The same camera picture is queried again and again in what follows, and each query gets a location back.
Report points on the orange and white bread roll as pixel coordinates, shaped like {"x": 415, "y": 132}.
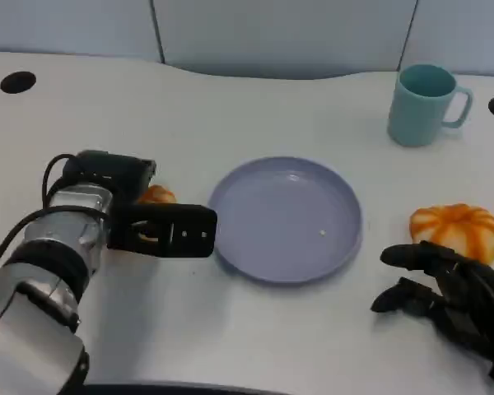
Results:
{"x": 457, "y": 230}
{"x": 158, "y": 194}

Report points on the pale green mug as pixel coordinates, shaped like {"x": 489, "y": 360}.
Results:
{"x": 416, "y": 115}

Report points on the grey partition panel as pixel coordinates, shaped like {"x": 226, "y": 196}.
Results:
{"x": 66, "y": 24}
{"x": 280, "y": 33}
{"x": 461, "y": 33}

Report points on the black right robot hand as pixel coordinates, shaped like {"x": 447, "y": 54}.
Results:
{"x": 469, "y": 300}

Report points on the lilac plate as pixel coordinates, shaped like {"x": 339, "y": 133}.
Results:
{"x": 284, "y": 214}

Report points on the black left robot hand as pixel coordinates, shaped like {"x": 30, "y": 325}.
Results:
{"x": 115, "y": 173}

